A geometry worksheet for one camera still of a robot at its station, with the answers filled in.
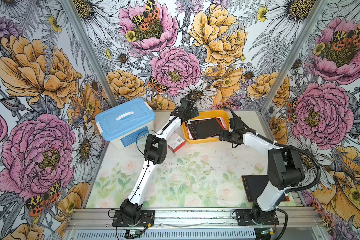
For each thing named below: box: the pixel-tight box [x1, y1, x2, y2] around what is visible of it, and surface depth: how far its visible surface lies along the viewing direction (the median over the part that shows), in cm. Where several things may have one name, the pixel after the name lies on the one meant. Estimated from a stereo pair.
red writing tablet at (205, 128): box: [187, 117, 226, 140], surface depth 113 cm
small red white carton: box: [167, 131, 186, 153], surface depth 101 cm
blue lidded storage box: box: [95, 97, 156, 150], surface depth 96 cm
